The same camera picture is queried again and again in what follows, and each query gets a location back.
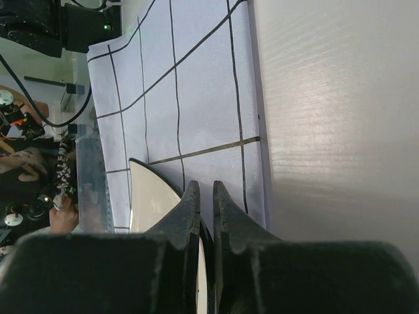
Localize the light blue checked placemat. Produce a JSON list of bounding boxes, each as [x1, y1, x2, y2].
[[87, 1, 266, 232]]

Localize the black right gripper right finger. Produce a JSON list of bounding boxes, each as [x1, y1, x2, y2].
[[213, 181, 418, 313]]

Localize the operator hand outside enclosure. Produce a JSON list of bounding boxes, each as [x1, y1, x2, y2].
[[49, 195, 79, 235]]

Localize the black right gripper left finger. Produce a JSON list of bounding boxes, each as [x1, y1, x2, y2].
[[1, 181, 200, 313]]

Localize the aluminium front rail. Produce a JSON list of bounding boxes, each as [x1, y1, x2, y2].
[[75, 129, 114, 234]]

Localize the white square plate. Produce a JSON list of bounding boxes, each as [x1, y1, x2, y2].
[[129, 158, 215, 313]]

